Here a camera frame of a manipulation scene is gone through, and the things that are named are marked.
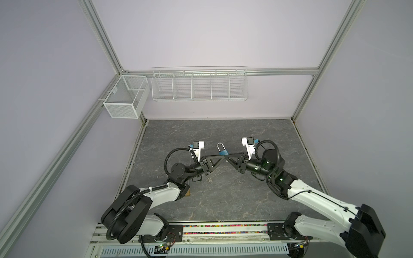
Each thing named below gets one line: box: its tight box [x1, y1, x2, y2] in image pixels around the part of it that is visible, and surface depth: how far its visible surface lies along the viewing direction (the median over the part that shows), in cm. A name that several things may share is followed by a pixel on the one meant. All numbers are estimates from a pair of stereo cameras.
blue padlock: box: [216, 142, 230, 156], surface depth 69 cm
